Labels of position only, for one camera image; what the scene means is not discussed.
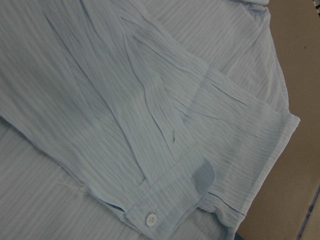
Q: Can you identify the light blue button-up shirt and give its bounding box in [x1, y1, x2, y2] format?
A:
[0, 0, 300, 240]

